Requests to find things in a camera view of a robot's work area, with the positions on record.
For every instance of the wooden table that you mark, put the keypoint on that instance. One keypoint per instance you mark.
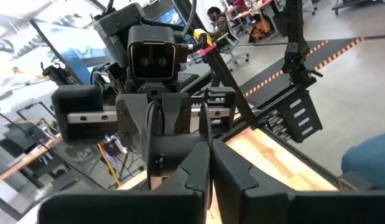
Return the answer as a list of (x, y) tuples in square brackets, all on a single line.
[(24, 161)]

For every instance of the black ramp orange stripes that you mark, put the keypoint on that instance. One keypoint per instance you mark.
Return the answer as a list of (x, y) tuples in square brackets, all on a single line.
[(335, 46)]

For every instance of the blue computer monitor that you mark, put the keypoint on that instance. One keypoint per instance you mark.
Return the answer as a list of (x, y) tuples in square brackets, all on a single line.
[(172, 17)]

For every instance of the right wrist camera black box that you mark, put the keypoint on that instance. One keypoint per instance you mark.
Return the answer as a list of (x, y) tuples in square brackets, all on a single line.
[(151, 59)]

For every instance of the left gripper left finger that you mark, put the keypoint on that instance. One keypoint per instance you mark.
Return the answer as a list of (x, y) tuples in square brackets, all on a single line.
[(117, 208)]

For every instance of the black box white slots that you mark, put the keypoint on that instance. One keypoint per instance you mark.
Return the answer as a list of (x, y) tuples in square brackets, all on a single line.
[(315, 124)]

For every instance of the orange black tool case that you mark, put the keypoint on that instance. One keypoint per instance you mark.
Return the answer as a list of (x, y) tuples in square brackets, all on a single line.
[(260, 31)]

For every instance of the grey office chair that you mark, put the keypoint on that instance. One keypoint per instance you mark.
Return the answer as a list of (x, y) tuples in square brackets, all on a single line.
[(235, 46)]

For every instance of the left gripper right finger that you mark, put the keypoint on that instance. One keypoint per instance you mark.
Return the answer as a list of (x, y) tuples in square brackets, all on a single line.
[(288, 208)]

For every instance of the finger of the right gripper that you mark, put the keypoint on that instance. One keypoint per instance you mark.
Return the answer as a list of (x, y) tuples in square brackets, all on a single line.
[(131, 121), (176, 113)]

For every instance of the person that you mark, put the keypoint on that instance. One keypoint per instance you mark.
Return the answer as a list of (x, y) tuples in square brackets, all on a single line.
[(221, 25)]

